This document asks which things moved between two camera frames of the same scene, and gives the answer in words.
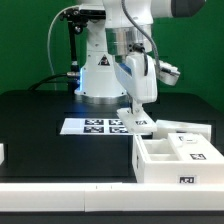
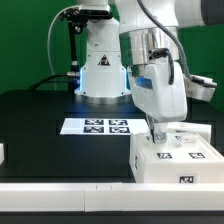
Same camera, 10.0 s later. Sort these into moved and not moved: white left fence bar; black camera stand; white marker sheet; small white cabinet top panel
Moved: small white cabinet top panel
Not moved: white marker sheet; black camera stand; white left fence bar
